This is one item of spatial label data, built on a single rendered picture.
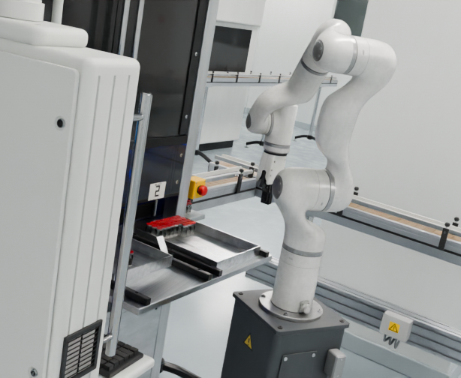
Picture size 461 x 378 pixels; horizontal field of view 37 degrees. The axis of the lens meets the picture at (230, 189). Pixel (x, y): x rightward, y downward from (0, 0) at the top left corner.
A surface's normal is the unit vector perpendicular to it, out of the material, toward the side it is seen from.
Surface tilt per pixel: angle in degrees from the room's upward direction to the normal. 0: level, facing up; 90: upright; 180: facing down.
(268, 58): 90
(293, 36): 90
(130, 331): 90
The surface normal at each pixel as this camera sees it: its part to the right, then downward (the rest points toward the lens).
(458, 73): -0.55, 0.12
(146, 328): 0.82, 0.28
